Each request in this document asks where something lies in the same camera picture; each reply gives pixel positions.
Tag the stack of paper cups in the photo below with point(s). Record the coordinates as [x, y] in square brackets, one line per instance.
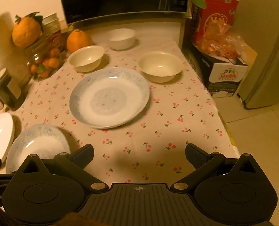
[51, 23]

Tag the red cardboard box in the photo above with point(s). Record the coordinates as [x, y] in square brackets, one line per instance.
[215, 16]

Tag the plastic bag of oranges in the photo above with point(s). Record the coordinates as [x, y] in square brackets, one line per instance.
[222, 43]

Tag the white plate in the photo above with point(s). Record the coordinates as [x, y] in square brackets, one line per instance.
[0, 131]

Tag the large orange with leaves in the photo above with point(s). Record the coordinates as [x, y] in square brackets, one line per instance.
[26, 34]

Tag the glass jar of small oranges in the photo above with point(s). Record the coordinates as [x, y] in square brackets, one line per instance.
[45, 63]

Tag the cream bowl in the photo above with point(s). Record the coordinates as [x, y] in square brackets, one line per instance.
[86, 57]
[160, 66]

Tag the glass canister of dark tea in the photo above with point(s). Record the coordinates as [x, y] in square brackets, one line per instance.
[5, 87]

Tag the large blue-rimmed plate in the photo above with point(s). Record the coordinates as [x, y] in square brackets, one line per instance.
[106, 103]
[35, 143]

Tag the cherry print tablecloth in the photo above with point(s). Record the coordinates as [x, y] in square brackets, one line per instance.
[153, 127]

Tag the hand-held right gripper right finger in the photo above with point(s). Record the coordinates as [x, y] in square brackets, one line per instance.
[194, 155]

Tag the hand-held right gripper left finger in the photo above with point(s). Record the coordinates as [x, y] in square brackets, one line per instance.
[84, 155]

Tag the black and white carton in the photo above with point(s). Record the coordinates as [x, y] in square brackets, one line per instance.
[226, 77]

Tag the white bowl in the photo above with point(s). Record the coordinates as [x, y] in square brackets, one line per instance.
[120, 38]

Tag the silver refrigerator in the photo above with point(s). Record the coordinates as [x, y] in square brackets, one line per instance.
[264, 51]

